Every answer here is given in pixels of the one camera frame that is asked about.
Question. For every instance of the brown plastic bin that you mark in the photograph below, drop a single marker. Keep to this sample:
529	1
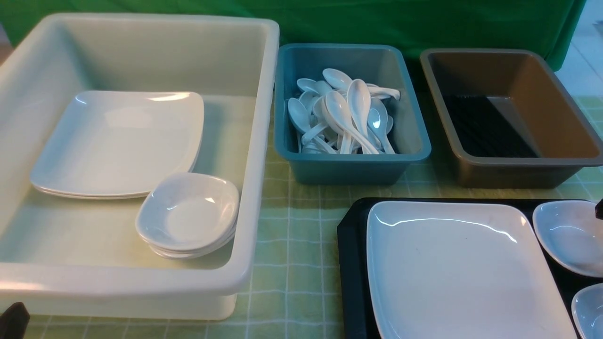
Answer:
527	93

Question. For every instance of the white square plate stack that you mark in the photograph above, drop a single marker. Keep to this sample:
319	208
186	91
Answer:
129	116
108	170

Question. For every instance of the white square plate stack top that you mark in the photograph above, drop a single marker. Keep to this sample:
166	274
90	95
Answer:
129	116

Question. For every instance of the white small bowl stack top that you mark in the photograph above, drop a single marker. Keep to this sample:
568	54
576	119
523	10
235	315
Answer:
191	197

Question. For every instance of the white square rice plate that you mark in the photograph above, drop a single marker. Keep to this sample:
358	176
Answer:
449	270

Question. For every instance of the black serving tray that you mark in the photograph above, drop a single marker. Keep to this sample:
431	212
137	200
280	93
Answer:
357	310

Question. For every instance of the black chopsticks bundle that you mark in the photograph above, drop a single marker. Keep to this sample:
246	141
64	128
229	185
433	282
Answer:
482	129

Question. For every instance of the green backdrop cloth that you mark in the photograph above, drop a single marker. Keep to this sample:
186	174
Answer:
544	27

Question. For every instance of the white small bowl stack lower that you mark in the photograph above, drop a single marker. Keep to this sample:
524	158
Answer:
185	240

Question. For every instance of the teal plastic bin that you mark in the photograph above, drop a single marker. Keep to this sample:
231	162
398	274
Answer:
381	65

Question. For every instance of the white small bowl tray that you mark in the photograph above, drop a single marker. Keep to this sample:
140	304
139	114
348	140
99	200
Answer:
587	311

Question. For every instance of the white square plate stack bottom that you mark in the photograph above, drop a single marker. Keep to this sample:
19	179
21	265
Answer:
108	170

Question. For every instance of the large white plastic tub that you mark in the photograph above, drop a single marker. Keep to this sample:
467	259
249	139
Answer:
229	61

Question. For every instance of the green checkered tablecloth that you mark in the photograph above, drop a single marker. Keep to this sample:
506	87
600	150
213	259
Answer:
294	288

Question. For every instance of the white small bowl stack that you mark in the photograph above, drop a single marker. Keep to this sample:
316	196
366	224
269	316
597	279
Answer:
185	240
191	197

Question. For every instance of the white soup spoon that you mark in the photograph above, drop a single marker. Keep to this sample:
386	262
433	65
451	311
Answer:
341	81
339	110
359	102
309	135
380	124

